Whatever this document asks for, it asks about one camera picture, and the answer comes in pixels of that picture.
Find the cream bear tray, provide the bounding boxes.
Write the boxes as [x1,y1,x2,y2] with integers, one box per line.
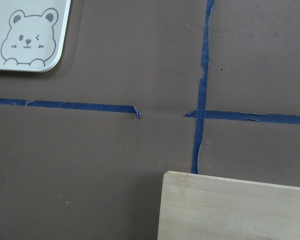
[0,0,71,73]

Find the wooden cutting board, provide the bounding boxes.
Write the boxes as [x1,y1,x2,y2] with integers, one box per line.
[157,171,300,240]

